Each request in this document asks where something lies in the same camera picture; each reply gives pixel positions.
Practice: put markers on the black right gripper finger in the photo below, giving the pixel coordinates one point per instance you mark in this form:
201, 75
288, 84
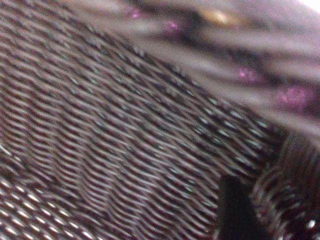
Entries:
235, 212

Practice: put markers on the dark brown wicker basket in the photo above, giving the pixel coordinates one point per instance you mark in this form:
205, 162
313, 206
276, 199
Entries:
100, 125

